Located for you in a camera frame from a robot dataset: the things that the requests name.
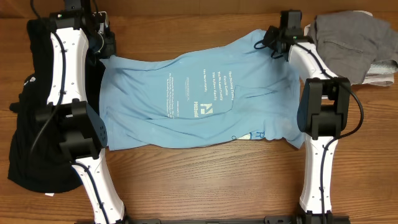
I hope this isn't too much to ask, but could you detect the light blue t-shirt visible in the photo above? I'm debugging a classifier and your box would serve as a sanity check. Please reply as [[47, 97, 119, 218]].
[[99, 29, 303, 151]]

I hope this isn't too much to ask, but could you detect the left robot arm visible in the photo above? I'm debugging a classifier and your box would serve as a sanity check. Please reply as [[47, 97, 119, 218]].
[[36, 1, 131, 223]]

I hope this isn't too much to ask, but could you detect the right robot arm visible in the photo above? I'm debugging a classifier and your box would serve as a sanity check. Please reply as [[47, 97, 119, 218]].
[[262, 9, 351, 224]]

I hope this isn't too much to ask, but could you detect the beige folded garment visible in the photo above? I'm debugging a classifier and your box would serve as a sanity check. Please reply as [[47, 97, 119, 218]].
[[303, 11, 395, 87]]

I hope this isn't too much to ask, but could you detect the light patterned folded garment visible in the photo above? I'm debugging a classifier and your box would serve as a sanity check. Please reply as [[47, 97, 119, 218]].
[[367, 60, 397, 75]]

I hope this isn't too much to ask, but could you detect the black t-shirt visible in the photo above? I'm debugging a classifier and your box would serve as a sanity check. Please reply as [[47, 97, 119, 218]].
[[7, 17, 108, 194]]

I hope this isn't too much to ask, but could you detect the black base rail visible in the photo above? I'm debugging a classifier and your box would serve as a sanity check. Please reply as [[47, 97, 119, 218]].
[[74, 214, 352, 224]]

